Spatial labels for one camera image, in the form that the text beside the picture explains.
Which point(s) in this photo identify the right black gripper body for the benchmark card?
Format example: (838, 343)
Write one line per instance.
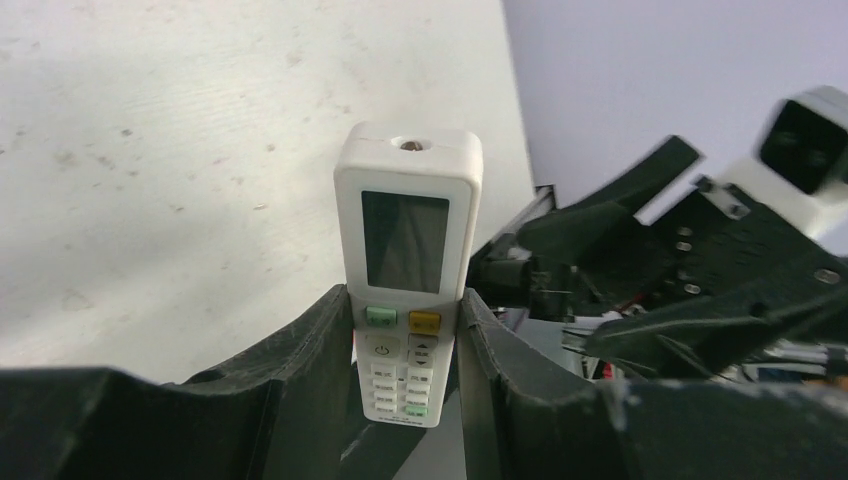
(719, 238)

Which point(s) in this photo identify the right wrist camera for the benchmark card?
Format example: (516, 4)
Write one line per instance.
(798, 168)

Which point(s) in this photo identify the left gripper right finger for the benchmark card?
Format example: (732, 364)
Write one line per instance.
(526, 417)

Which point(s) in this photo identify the white remote control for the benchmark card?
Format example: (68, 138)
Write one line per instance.
(407, 203)

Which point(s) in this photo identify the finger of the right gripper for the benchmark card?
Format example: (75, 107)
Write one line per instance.
(700, 338)

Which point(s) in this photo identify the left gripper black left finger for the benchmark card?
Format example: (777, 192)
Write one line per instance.
(274, 411)

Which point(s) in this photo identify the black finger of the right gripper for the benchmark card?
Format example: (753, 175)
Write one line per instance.
(572, 233)

